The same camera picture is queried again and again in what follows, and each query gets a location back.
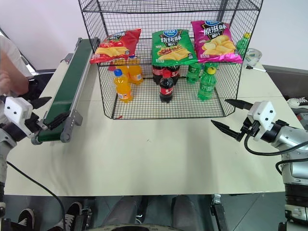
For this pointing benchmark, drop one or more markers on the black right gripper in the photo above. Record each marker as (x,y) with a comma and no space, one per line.
(249,127)

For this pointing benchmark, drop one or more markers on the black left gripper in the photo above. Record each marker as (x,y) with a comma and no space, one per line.
(31,122)

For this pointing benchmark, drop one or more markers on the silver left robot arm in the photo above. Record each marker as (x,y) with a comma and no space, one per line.
(6,144)

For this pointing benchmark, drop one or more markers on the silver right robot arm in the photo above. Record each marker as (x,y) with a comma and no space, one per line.
(291,139)

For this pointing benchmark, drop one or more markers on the green conveyor belt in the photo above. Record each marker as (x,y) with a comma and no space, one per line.
(72,79)

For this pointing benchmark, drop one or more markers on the person's bare hand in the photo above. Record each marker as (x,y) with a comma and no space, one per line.
(14,84)

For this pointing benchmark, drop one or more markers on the green soda bottle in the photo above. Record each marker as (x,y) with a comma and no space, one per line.
(242,45)
(206,86)
(193,73)
(213,65)

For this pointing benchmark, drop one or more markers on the white marker pen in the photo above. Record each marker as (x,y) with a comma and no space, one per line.
(256,68)

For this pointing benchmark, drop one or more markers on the clear tape roll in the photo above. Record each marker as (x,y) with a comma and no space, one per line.
(253,56)

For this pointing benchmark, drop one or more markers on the cola bottle red label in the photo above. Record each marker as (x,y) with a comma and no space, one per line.
(157,72)
(174,72)
(166,89)

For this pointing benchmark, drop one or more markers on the person's white shirt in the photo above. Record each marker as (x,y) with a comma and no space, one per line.
(9,48)

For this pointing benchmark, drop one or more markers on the orange soda bottle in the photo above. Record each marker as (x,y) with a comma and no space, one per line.
(120,66)
(136,73)
(123,89)

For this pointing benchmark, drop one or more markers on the magenta potato chips bag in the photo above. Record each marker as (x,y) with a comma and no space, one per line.
(214,41)

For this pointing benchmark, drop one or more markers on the red potato chips bag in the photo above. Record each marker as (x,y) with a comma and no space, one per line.
(115,45)

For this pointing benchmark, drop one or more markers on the green potato chips bag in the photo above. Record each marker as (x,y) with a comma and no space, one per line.
(172,48)

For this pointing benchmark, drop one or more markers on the black sneaker white laces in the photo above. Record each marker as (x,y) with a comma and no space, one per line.
(26,217)
(71,214)

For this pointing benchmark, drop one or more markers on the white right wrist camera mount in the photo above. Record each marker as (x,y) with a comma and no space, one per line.
(263,115)

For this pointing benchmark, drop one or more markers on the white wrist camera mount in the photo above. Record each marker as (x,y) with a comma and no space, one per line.
(18,113)
(263,115)

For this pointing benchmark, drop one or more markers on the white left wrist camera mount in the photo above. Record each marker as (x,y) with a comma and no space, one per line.
(18,113)

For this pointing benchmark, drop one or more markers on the metal table leg bracket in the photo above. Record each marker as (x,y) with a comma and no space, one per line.
(219,211)

